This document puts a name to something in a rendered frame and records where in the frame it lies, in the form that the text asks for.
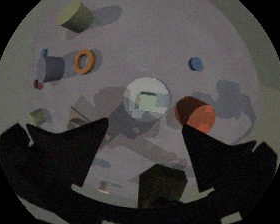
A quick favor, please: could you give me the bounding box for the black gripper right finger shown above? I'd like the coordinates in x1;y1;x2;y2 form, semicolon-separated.
181;124;257;193

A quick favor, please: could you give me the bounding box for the orange ring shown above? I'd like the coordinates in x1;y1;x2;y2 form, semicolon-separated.
73;49;96;75

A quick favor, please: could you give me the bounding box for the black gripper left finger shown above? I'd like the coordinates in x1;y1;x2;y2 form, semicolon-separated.
26;117;109;188

